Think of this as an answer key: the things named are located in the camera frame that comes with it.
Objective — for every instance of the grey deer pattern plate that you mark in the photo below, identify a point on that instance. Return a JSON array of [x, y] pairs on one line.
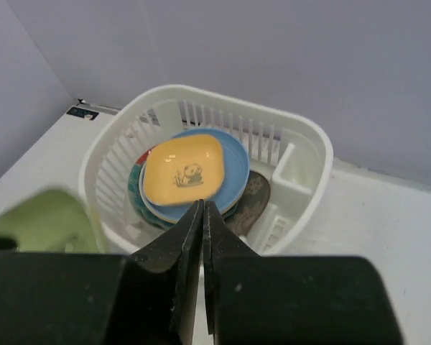
[[251, 205]]

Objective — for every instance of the white plastic dish basket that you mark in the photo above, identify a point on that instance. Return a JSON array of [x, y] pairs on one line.
[[293, 153]]

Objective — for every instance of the green square dish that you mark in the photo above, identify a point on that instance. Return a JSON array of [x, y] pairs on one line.
[[53, 221]]

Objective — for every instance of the teal scalloped plate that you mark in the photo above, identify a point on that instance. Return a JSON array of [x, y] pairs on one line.
[[136, 194]]

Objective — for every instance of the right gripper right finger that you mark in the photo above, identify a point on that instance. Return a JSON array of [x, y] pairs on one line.
[[250, 299]]

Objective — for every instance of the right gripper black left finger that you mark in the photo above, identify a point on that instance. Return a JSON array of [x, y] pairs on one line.
[[158, 290]]

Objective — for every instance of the yellow square dish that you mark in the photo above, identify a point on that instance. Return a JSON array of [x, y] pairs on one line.
[[182, 170]]

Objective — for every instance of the red teal floral plate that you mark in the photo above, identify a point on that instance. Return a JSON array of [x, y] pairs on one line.
[[143, 158]]

